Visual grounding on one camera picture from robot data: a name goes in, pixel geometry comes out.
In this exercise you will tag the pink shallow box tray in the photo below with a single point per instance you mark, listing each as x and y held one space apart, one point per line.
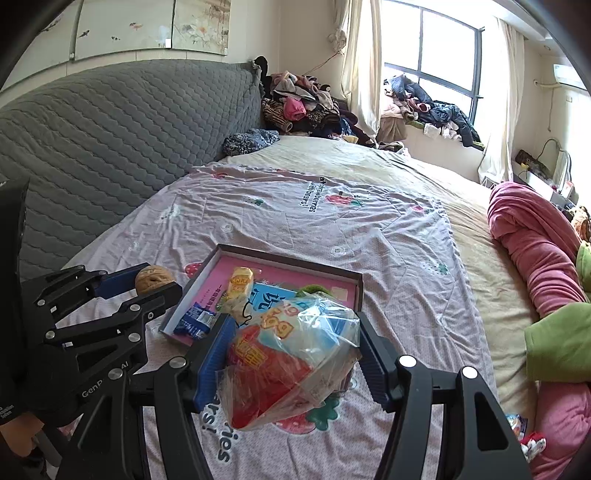
196 281

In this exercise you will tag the red white patterned packet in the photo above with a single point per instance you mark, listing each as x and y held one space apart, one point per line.
533 445

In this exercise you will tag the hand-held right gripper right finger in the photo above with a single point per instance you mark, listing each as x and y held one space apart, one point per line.
376 369

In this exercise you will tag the green fleece cloth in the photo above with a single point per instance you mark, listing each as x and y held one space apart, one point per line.
563 341

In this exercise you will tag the pile of mixed clothes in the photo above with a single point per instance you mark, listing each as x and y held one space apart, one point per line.
304 106

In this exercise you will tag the pink book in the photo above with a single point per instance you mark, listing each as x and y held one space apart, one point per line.
214 277

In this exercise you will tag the small colourful snack packet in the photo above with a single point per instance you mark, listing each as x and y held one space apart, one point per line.
517 424

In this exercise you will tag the clothes heap on windowsill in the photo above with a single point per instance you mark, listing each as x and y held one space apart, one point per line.
434 110

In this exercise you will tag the dark framed window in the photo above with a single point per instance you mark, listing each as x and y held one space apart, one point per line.
443 37

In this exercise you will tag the green fuzzy hair scrunchie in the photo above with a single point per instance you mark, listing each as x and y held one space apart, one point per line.
314 290

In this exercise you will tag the grey quilted headboard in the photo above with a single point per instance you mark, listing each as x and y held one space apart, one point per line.
115 138

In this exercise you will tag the brown cloth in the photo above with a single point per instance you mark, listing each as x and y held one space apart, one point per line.
390 129

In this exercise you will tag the red toy egg packet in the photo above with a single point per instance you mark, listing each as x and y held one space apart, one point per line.
277 369

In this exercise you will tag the pink quilt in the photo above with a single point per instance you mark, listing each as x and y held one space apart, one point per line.
531 230

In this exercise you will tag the walnut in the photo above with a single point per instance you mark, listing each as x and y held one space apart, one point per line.
154 279

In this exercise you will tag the painted wall panel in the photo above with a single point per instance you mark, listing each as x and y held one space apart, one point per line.
138 23

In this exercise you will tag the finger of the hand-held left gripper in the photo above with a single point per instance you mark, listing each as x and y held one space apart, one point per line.
152 304
117 282

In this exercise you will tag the blue cookie packet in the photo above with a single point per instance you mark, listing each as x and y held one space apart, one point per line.
196 323

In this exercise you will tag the cream curtain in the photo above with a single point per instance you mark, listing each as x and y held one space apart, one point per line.
364 55
503 92

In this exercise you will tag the yellow cake packet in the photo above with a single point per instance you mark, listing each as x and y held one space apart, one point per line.
241 280

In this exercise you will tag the beige bed sheet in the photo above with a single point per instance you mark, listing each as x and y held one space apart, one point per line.
475 258

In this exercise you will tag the dark bag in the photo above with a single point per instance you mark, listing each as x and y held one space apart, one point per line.
531 161

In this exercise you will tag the dark blue patterned cloth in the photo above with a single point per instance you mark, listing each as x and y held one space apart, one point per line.
249 141

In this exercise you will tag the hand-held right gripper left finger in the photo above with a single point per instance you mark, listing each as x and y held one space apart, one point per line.
214 364

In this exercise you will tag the dark clutter heap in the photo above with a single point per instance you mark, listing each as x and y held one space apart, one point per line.
581 221

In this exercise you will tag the lilac strawberry print blanket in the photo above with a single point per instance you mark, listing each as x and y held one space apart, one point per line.
300 221

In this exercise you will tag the white air conditioner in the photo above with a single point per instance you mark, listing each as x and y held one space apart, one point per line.
568 76

